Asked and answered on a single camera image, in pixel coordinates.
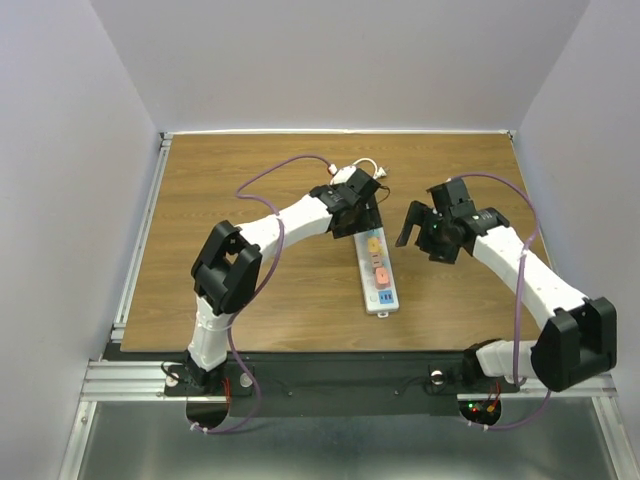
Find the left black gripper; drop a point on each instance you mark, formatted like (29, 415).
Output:
(370, 220)

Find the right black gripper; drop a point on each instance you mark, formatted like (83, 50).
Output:
(421, 214)

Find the white power strip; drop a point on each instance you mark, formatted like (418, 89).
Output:
(377, 302)

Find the pink orange charger plug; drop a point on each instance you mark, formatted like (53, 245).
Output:
(382, 278)

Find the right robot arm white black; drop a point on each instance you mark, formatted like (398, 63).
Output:
(578, 334)

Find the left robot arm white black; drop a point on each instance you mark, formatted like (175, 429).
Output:
(236, 261)

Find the yellow charger plug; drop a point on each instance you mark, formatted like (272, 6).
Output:
(374, 245)

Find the brown pink charger plug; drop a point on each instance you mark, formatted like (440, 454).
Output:
(377, 260)

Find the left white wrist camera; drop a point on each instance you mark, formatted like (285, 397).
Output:
(343, 174)

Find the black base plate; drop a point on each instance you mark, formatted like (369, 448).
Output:
(303, 384)

